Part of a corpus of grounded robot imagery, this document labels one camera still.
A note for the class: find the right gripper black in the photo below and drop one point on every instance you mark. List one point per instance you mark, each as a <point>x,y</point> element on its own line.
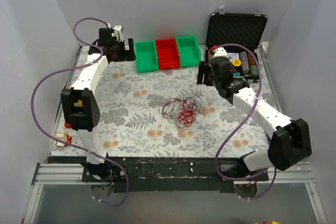
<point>203,76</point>

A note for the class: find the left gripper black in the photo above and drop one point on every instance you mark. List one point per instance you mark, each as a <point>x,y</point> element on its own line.
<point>126,54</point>

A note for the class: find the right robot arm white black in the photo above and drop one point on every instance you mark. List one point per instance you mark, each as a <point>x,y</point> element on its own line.
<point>289,139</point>

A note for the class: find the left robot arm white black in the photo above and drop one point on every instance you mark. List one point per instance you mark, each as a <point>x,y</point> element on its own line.
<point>81,111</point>

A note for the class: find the left green plastic bin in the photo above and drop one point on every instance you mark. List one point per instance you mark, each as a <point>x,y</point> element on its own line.
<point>146,56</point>

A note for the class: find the green plastic bin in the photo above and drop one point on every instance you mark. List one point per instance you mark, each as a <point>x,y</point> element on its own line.
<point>189,50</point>
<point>146,56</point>

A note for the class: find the right green plastic bin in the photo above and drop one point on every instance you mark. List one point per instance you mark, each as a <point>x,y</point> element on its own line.
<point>189,50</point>

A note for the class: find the white card deck box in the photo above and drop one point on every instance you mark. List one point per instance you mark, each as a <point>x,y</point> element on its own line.
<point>232,56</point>

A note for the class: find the yellow round disc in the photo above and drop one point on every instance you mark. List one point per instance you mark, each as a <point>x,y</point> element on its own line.
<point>236,62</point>

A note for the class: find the red plastic bin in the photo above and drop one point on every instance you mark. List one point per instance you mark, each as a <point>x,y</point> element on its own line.
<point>168,54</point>

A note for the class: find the black poker chip case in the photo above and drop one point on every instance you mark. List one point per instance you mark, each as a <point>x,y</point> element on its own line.
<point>243,29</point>

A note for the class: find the small white red toy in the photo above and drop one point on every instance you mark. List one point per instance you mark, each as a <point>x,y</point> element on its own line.
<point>65,139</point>

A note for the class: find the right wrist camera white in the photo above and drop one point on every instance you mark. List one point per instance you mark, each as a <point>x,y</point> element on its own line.
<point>218,52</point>

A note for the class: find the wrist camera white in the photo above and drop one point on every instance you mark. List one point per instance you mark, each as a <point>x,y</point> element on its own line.
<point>116,32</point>
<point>218,52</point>

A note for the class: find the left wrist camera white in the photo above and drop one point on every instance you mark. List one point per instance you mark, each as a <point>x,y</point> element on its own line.
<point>116,32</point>

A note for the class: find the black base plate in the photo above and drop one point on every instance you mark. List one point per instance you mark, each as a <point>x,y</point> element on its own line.
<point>152,174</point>

